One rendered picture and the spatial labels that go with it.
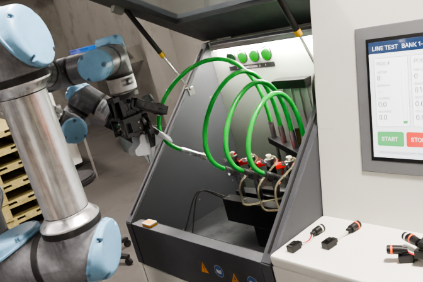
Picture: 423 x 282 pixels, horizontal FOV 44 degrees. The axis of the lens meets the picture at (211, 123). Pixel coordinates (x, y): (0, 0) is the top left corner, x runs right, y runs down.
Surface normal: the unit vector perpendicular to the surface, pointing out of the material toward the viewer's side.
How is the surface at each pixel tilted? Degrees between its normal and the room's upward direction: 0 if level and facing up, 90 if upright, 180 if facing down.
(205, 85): 90
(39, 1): 90
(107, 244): 97
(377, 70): 76
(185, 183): 90
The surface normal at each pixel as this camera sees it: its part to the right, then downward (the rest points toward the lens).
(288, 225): 0.64, 0.01
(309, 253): -0.26, -0.94
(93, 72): -0.17, 0.27
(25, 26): 0.91, -0.33
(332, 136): -0.76, 0.11
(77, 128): 0.35, 0.13
